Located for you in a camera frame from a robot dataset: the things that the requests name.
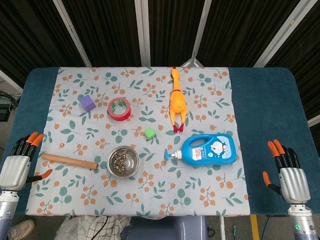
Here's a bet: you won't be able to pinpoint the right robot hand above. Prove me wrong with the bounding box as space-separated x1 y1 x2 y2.
262 139 311 204

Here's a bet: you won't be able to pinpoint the floral tablecloth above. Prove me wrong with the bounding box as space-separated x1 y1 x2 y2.
24 66 251 218

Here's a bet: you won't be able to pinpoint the beige shoe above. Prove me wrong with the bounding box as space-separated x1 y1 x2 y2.
7 219 36 240

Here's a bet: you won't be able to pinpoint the crushed nut pieces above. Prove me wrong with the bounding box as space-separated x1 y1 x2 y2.
111 149 135 173

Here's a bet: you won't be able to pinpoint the white checked cloth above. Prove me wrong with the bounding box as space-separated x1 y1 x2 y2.
54 215 132 240

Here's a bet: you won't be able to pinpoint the wooden pestle rod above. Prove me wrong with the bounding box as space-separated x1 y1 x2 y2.
41 153 99 171

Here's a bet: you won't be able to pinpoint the teal blue table cover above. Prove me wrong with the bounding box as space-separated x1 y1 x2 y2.
0 66 320 216

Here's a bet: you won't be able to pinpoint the grey metal stand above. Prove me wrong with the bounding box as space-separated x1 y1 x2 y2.
179 59 205 68

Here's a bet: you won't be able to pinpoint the orange rubber chicken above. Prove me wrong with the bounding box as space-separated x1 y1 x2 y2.
169 66 188 133

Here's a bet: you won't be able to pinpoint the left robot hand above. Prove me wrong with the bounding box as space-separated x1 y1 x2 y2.
0 131 54 192

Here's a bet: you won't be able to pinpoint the black electronic device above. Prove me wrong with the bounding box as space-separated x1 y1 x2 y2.
0 92 21 123

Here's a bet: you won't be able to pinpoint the white frame post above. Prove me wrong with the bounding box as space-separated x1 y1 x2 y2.
253 0 320 68
189 0 213 68
52 0 93 68
134 0 152 67

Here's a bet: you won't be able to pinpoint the purple foam cube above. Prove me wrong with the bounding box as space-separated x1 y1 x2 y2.
78 94 97 112

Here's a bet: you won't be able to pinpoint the blue pump detergent bottle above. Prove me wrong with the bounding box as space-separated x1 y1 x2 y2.
164 133 238 168

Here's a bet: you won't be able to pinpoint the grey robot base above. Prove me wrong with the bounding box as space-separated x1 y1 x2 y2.
119 215 208 240

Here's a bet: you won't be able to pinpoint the green foam cube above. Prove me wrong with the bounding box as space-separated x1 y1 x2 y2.
144 127 157 140

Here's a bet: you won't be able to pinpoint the stainless steel bowl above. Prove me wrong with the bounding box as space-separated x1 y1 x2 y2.
107 145 141 179

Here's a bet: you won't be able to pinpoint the red tape roll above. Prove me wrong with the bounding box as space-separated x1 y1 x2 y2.
107 97 132 123

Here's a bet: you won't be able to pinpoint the white table leg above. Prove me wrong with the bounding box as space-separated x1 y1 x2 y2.
219 216 227 240

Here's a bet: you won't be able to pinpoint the white frame bar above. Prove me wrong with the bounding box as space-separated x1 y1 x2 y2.
306 116 320 128
0 69 24 94

